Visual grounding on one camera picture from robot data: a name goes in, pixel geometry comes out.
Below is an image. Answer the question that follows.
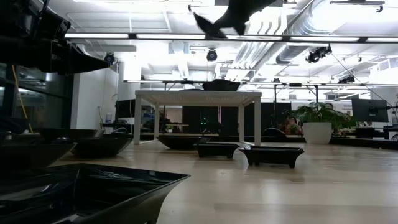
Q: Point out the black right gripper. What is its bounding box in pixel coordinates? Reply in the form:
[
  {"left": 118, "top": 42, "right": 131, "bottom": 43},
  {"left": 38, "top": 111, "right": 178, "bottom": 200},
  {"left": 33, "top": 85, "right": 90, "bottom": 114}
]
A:
[{"left": 213, "top": 0, "right": 278, "bottom": 36}]

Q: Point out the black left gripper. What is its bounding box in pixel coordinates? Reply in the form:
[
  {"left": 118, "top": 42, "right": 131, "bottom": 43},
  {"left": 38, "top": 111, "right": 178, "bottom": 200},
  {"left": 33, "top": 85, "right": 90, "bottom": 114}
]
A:
[{"left": 29, "top": 9, "right": 112, "bottom": 75}]

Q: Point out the black bowl stack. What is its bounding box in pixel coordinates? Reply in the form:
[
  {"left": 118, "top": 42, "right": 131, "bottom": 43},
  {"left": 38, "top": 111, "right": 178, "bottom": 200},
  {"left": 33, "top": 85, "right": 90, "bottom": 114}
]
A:
[{"left": 201, "top": 78, "right": 241, "bottom": 92}]

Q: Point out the black wavy square plate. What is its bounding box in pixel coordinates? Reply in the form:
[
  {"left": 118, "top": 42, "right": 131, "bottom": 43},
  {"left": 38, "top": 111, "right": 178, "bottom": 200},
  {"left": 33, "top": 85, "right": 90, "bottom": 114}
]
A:
[{"left": 36, "top": 128, "right": 106, "bottom": 141}]

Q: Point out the black small square plate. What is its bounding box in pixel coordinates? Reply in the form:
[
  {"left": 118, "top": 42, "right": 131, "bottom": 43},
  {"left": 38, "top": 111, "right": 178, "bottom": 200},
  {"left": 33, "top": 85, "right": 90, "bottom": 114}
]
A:
[
  {"left": 0, "top": 162, "right": 191, "bottom": 224},
  {"left": 193, "top": 142, "right": 241, "bottom": 160},
  {"left": 238, "top": 146, "right": 306, "bottom": 169}
]

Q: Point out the black computer monitor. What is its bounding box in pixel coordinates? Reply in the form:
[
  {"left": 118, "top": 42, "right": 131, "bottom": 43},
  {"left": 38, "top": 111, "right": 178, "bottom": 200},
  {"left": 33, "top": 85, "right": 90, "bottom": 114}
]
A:
[
  {"left": 351, "top": 98, "right": 390, "bottom": 123},
  {"left": 115, "top": 98, "right": 137, "bottom": 119}
]

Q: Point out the long linear ceiling light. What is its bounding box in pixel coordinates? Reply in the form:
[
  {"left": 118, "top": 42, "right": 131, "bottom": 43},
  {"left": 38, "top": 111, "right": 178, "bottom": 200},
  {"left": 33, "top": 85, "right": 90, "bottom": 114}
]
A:
[{"left": 63, "top": 32, "right": 398, "bottom": 44}]

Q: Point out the white perforated metal shelf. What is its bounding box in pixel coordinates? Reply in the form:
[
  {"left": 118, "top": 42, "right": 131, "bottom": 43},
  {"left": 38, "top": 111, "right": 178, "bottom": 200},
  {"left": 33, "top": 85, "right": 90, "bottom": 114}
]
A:
[{"left": 132, "top": 90, "right": 263, "bottom": 147}]

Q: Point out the black ceiling spot lamp cluster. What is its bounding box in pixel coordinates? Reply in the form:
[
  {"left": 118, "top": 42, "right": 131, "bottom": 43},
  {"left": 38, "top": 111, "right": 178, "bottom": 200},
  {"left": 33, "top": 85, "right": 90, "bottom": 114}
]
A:
[{"left": 305, "top": 44, "right": 333, "bottom": 64}]

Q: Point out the black office chair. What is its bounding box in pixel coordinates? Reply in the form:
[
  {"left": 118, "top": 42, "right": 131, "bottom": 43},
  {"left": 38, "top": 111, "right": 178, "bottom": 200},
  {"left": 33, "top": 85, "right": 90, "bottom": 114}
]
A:
[{"left": 262, "top": 127, "right": 287, "bottom": 138}]

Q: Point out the green plant in white pot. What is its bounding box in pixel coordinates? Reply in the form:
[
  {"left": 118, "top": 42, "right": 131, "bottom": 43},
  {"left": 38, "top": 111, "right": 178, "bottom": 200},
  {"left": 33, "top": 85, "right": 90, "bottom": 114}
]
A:
[{"left": 292, "top": 101, "right": 358, "bottom": 146}]

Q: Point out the yellow extension cable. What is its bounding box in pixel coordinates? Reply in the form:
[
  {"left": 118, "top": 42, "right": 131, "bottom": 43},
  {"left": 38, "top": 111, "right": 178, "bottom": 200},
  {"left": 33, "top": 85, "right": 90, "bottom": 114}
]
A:
[{"left": 11, "top": 63, "right": 34, "bottom": 134}]

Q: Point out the background black rig frame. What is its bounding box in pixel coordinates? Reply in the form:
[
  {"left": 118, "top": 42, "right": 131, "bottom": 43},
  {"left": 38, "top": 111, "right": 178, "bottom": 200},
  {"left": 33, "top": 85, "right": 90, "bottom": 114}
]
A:
[{"left": 123, "top": 79, "right": 398, "bottom": 105}]

